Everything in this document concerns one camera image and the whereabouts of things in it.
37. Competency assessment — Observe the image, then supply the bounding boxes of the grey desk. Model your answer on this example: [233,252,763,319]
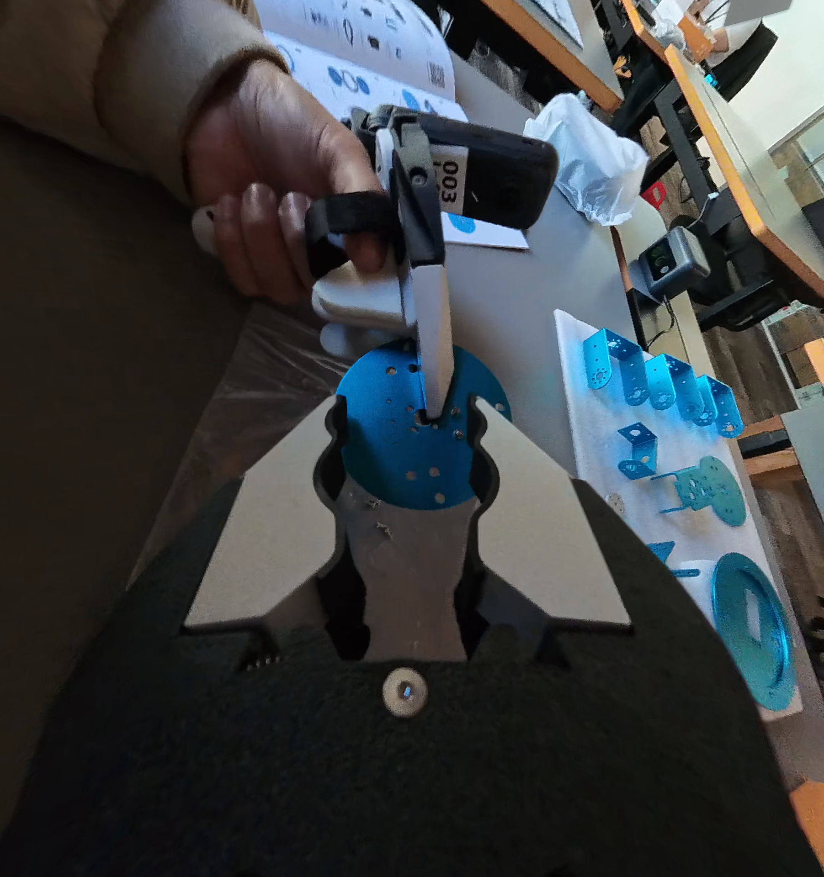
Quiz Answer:
[0,51,824,877]

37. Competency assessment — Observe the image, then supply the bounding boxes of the person's left hand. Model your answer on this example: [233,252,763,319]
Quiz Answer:
[186,65,392,306]

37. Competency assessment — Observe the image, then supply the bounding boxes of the teal round perforated plate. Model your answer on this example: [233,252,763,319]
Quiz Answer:
[686,455,748,528]

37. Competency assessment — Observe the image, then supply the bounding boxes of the blue ring plate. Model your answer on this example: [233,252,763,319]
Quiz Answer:
[712,551,797,711]

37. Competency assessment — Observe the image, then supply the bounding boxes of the white instruction booklet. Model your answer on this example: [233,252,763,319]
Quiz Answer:
[254,0,531,252]

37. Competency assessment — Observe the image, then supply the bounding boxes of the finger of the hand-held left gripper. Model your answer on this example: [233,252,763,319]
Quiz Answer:
[410,264,457,420]

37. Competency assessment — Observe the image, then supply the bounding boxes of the grey timer with green display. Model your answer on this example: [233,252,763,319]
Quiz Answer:
[639,226,712,297]

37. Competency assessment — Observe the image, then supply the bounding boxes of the blue multi-hole box bracket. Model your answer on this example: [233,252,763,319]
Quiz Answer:
[648,541,702,581]

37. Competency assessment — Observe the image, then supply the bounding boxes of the wide teal flat bracket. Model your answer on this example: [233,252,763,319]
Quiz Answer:
[650,471,702,516]

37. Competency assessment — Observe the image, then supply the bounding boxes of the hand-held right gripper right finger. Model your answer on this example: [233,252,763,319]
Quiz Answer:
[467,396,633,631]

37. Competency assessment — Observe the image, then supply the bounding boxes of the clear plastic bag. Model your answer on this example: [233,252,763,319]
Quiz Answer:
[127,301,495,662]

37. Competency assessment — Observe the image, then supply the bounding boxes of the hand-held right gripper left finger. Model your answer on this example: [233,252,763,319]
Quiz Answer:
[182,395,350,634]

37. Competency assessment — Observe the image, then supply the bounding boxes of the orange and white cardboard box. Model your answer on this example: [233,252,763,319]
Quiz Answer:
[789,780,824,877]

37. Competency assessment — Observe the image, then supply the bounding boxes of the small blue angled bracket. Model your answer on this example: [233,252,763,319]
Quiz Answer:
[617,421,660,482]

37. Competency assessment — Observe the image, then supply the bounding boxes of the white crumpled wrap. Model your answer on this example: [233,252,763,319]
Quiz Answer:
[523,92,650,227]

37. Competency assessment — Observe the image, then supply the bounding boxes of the white foam tray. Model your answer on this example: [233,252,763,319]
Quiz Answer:
[553,308,805,722]

